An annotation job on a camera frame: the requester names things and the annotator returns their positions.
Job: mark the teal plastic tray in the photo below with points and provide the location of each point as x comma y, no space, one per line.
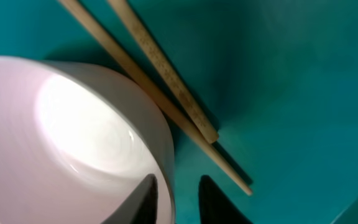
279,80

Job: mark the pink bowl with rice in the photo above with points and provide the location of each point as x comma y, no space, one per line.
76,139

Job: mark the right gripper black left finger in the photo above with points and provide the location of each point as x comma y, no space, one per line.
141,205

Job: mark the wooden chopstick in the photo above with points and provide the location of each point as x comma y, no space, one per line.
164,68
79,12

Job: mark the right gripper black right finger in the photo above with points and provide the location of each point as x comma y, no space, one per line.
215,207

